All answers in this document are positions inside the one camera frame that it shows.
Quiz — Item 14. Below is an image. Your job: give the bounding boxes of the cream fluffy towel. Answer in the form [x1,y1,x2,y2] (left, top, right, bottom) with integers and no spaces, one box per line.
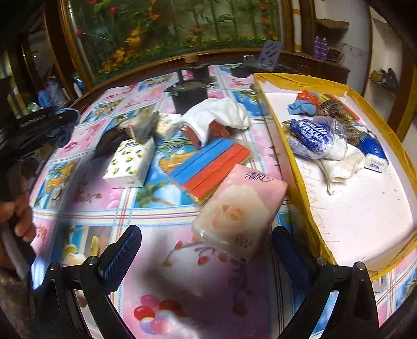
[314,143,365,195]

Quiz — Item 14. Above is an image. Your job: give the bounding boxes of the artificial flower display case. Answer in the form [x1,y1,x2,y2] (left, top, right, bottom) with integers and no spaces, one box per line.
[60,0,294,85]

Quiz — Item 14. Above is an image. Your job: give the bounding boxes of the grey foil packet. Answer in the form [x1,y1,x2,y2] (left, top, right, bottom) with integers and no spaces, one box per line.
[117,111,160,144]

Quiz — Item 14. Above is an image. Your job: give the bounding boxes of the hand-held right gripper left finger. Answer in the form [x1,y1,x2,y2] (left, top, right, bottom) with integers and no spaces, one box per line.
[33,225,142,339]

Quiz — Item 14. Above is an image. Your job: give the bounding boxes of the orange mesh scrubber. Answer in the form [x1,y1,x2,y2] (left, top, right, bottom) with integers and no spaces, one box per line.
[296,90,318,105]

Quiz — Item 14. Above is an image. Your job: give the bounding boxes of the dark jar with wooden lid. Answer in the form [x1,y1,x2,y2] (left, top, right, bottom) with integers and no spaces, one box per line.
[183,55,209,86]

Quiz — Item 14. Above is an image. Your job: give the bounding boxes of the purple phone stand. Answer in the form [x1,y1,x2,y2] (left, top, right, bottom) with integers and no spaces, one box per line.
[259,40,282,67]

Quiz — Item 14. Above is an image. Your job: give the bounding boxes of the small white tissue pack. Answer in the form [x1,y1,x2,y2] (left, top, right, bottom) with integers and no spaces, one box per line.
[153,114,181,141]

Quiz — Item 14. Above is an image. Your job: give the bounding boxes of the brown knitted cloth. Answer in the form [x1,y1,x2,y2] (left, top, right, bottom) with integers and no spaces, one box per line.
[317,99,362,146]

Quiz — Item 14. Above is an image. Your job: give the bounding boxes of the thin white cloth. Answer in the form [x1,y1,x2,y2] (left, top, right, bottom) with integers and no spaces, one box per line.
[174,97,251,147]

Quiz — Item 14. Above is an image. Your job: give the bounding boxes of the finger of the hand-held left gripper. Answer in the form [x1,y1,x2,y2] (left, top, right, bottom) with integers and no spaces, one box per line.
[39,108,66,146]

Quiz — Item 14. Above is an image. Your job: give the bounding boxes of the person's left hand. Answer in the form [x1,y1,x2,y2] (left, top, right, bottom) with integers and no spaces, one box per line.
[0,192,37,244]

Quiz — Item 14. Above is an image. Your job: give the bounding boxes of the blue water bottle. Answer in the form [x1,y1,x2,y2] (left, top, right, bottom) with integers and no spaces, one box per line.
[37,78,67,106]

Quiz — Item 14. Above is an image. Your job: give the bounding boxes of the orange packet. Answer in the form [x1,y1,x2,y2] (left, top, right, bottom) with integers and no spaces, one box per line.
[181,120,235,150]

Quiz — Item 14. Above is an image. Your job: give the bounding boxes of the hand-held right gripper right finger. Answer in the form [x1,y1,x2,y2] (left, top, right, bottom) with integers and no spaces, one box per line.
[272,226,382,339]

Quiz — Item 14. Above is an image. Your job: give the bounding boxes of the white foam box yellow tape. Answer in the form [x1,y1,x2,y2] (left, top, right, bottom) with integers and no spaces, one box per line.
[253,72,417,282]

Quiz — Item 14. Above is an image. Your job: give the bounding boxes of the pink rose tissue pack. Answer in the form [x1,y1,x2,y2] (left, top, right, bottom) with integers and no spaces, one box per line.
[192,163,288,263]

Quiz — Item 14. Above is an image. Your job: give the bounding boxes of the light blue small towel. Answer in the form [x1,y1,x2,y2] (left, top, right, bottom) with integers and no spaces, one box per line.
[57,109,81,146]

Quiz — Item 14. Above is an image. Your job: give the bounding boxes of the black device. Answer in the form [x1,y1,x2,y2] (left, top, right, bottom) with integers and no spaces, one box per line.
[230,55,294,79]

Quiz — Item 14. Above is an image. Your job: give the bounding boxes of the lemon print tissue pack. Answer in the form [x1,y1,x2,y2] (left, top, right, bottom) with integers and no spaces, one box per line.
[102,137,156,189]

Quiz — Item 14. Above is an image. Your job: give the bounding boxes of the blue microfibre cloth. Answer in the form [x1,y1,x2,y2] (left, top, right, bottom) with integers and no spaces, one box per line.
[287,93,321,116]

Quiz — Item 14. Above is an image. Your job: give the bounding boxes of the black cylinder container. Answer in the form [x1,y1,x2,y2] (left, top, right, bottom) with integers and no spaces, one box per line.
[168,70,209,114]

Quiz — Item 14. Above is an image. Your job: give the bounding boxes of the blue and orange sponge pack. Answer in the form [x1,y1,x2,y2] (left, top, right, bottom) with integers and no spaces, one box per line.
[168,137,253,206]

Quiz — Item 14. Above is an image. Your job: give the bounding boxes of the blue and white tissue pack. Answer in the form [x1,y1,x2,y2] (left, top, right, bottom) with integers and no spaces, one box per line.
[358,129,390,173]

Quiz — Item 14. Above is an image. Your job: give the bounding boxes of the white wall shelf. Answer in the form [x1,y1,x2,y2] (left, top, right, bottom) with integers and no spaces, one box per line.
[368,13,413,98]

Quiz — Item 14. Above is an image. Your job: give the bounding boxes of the dark items on shelf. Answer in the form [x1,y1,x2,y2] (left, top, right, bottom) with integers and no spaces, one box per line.
[371,68,400,90]

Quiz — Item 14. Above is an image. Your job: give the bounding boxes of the clear bag of tissue packs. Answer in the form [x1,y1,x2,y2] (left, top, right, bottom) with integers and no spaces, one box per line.
[282,116,349,162]

